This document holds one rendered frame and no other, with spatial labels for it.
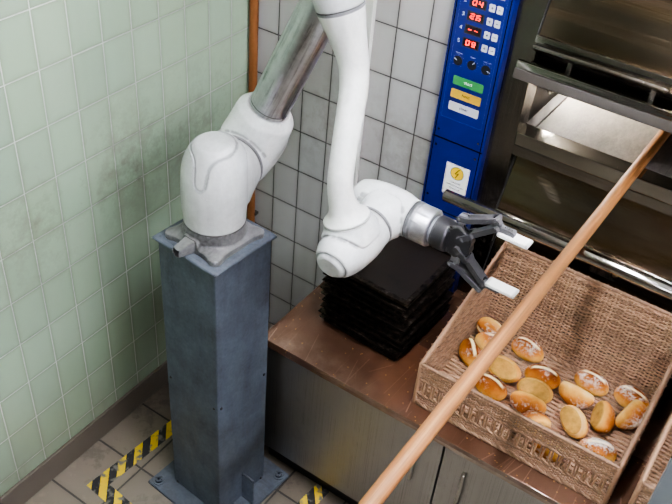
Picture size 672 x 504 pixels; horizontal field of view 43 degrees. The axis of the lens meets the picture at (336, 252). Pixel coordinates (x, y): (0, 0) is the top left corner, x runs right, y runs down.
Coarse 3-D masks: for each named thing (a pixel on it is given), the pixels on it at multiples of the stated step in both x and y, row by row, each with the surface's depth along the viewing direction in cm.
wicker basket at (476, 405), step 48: (528, 288) 245; (576, 288) 237; (528, 336) 249; (576, 336) 241; (624, 336) 234; (432, 384) 222; (624, 384) 237; (480, 432) 221; (528, 432) 211; (624, 432) 227; (576, 480) 210
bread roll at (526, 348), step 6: (516, 342) 245; (522, 342) 243; (528, 342) 243; (534, 342) 243; (516, 348) 244; (522, 348) 243; (528, 348) 242; (534, 348) 242; (540, 348) 243; (516, 354) 245; (522, 354) 243; (528, 354) 242; (534, 354) 242; (540, 354) 242; (528, 360) 243; (534, 360) 242; (540, 360) 243
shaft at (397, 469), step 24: (648, 144) 223; (624, 192) 206; (600, 216) 196; (576, 240) 188; (552, 264) 181; (528, 312) 169; (504, 336) 163; (480, 360) 157; (456, 384) 153; (456, 408) 150; (432, 432) 144; (408, 456) 139; (384, 480) 135
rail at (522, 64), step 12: (540, 72) 200; (552, 72) 199; (576, 84) 197; (588, 84) 195; (600, 96) 195; (612, 96) 193; (624, 96) 192; (636, 108) 191; (648, 108) 190; (660, 108) 189
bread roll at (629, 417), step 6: (630, 402) 227; (636, 402) 226; (642, 402) 228; (624, 408) 226; (630, 408) 225; (636, 408) 225; (642, 408) 226; (624, 414) 224; (630, 414) 224; (636, 414) 224; (642, 414) 225; (618, 420) 225; (624, 420) 224; (630, 420) 224; (636, 420) 224; (618, 426) 225; (624, 426) 224; (630, 426) 224
